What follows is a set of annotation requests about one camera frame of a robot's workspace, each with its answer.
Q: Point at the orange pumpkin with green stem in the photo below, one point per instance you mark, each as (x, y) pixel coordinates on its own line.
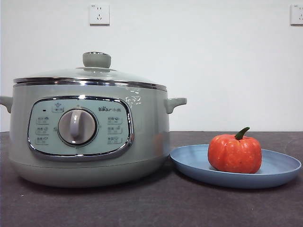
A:
(232, 153)

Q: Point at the glass lid with green knob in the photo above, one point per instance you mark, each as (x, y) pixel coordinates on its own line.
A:
(97, 59)

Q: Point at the white wall socket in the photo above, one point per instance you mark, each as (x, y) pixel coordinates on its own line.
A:
(99, 14)
(297, 14)

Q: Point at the pale green electric steamer pot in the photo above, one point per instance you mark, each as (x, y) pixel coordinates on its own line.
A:
(151, 123)

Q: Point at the blue round plate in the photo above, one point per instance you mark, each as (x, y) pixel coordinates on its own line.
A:
(189, 163)

